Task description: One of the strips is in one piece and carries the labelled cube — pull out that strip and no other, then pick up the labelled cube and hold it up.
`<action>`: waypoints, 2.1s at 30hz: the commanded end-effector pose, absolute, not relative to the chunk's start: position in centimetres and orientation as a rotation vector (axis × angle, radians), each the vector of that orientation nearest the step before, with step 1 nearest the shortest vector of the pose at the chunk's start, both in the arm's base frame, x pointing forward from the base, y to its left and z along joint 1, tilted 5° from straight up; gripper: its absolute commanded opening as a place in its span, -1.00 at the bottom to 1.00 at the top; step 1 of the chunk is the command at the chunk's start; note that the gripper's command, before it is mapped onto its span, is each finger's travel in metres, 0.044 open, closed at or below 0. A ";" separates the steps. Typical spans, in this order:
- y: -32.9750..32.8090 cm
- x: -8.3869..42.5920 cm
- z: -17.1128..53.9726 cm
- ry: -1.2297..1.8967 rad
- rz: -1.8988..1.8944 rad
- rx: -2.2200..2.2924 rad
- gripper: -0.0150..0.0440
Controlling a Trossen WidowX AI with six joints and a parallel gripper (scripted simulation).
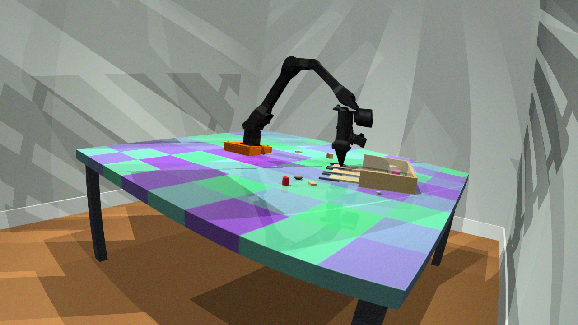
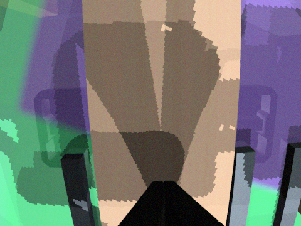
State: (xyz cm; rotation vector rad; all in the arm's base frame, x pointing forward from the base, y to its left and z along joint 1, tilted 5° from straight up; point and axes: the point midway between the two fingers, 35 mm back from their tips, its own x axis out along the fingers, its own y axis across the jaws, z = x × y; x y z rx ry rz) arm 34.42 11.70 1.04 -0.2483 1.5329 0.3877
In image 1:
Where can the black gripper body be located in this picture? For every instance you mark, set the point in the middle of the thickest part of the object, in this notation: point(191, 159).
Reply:
point(342, 138)

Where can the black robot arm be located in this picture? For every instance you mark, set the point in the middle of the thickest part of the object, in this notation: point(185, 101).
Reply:
point(262, 115)

